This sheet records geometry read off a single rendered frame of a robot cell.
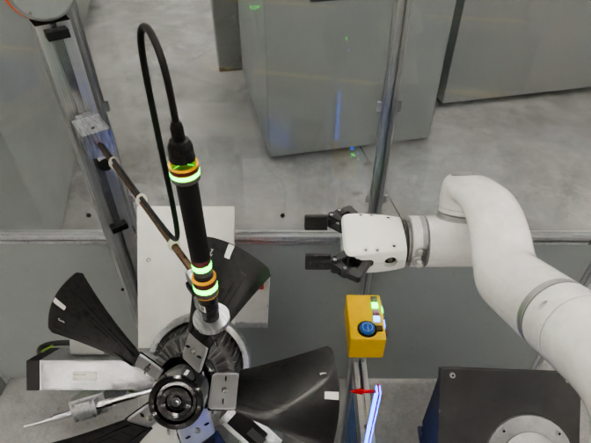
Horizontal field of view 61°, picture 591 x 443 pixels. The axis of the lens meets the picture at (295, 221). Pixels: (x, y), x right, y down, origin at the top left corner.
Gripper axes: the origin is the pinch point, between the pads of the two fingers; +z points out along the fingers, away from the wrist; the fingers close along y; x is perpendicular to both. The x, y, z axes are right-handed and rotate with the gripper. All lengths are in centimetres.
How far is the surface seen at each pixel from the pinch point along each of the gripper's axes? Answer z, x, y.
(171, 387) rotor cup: 28.9, -40.4, -3.1
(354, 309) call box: -15, -58, 31
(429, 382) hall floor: -63, -165, 71
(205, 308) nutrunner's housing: 18.8, -15.0, -2.0
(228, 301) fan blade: 17.1, -27.9, 10.0
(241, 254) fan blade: 14.4, -20.9, 17.5
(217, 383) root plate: 20, -47, 1
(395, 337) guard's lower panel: -41, -126, 70
